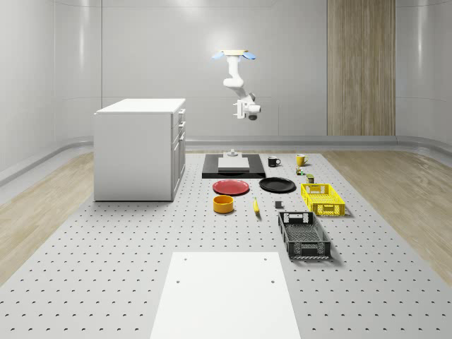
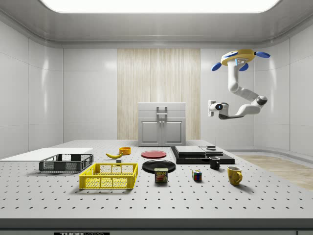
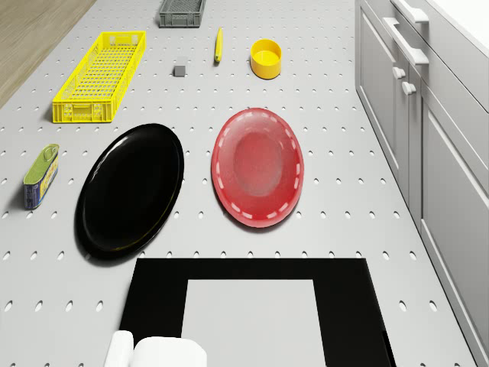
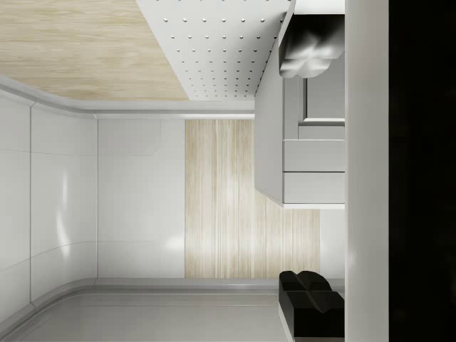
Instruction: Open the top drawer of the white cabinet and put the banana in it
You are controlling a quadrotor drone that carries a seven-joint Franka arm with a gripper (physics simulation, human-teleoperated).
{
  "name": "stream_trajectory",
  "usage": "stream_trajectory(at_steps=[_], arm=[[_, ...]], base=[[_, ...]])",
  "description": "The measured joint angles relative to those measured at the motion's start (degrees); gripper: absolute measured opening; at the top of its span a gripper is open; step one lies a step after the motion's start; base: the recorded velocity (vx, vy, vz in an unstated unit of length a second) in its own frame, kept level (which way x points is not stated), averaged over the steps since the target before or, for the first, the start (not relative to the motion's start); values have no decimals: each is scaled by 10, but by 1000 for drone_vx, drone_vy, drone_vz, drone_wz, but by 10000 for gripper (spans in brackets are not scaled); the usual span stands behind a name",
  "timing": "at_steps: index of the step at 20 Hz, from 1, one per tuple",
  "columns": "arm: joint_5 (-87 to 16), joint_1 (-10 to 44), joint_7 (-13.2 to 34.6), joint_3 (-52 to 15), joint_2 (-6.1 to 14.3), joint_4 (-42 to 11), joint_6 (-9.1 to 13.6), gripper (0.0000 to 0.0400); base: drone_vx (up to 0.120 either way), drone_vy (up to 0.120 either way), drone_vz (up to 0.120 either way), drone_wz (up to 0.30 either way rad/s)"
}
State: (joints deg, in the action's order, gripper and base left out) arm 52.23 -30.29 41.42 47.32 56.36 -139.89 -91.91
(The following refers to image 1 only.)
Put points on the yellow bowl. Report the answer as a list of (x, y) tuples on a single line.
[(223, 206)]

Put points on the puzzle cube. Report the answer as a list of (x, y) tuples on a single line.
[(300, 172)]

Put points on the dark grey basket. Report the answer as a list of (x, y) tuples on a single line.
[(307, 249)]

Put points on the black mug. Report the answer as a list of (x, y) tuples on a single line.
[(272, 162)]

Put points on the red plate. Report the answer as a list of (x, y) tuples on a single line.
[(231, 187)]

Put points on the drone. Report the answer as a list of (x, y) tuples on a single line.
[(233, 52)]

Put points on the flat-sided can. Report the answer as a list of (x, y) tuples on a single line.
[(310, 179)]

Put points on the grey cube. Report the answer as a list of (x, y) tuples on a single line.
[(279, 205)]

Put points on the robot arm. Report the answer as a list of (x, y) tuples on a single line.
[(233, 82)]

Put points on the white cabinet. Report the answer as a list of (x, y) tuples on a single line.
[(134, 155)]

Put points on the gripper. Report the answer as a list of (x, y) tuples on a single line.
[(240, 109)]

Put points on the yellow mug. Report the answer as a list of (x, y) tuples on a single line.
[(300, 160)]

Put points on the black stove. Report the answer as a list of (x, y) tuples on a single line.
[(212, 169)]

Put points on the black plate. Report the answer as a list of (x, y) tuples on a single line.
[(277, 185)]

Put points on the banana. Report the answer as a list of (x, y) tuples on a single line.
[(256, 207)]

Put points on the yellow basket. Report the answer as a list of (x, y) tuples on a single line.
[(306, 192)]

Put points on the white board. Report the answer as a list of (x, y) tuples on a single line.
[(226, 296)]

